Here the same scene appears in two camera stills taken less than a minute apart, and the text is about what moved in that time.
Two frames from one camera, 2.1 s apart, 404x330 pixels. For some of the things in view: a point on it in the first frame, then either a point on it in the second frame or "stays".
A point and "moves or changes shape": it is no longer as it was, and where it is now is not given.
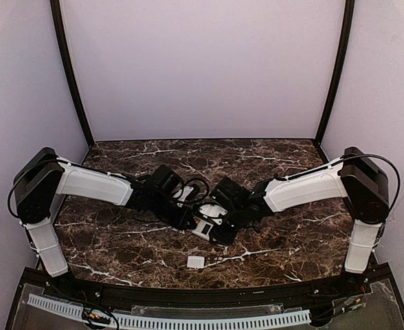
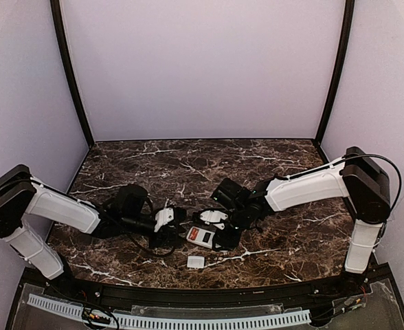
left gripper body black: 183,220 → 167,235
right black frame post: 339,71 stays
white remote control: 203,229 moves or changes shape
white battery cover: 196,262 stays
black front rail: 107,294 stays
